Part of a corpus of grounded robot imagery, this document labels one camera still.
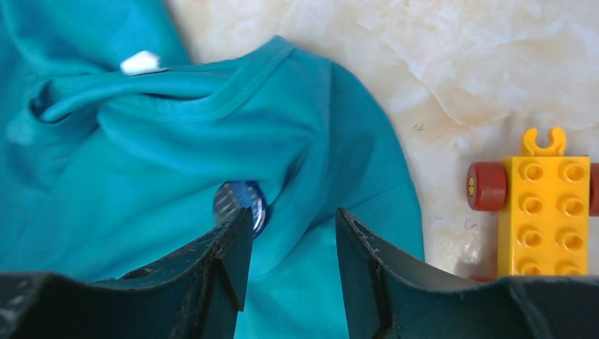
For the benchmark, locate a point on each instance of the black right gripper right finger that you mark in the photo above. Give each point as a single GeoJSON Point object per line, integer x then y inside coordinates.
{"type": "Point", "coordinates": [387, 293]}

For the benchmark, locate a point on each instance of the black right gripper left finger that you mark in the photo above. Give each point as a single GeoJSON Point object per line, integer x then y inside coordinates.
{"type": "Point", "coordinates": [196, 291]}

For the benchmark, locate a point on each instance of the teal garment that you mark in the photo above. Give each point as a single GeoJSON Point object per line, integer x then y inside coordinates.
{"type": "Point", "coordinates": [102, 173]}

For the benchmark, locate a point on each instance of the white garment tag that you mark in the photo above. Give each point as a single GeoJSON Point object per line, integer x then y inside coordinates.
{"type": "Point", "coordinates": [144, 62]}

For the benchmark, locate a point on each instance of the yellow toy car red wheels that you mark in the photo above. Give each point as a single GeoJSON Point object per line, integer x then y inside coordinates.
{"type": "Point", "coordinates": [543, 199]}

